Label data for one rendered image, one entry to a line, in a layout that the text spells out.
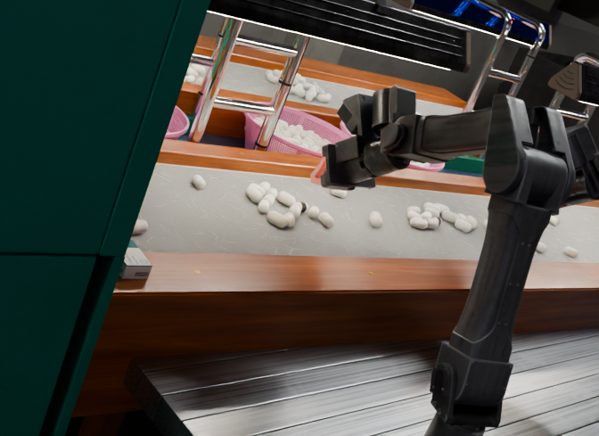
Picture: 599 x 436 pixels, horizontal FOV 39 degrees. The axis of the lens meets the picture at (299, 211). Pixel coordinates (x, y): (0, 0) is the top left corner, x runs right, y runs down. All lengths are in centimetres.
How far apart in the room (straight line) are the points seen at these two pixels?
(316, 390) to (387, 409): 10
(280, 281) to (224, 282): 9
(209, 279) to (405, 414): 33
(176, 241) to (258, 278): 15
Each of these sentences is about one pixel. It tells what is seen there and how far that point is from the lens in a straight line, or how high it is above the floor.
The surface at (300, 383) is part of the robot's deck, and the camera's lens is 116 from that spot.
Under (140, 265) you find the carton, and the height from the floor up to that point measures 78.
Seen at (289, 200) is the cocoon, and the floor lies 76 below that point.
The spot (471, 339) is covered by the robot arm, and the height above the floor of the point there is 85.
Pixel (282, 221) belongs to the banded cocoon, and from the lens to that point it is 139.
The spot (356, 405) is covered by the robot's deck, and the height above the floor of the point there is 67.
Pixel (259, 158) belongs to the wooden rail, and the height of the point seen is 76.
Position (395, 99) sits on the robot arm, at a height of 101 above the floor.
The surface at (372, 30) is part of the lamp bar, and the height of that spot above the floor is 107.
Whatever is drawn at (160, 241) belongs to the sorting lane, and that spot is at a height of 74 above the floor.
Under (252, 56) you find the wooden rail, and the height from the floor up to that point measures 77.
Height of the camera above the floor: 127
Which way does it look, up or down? 21 degrees down
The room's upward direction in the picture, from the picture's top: 22 degrees clockwise
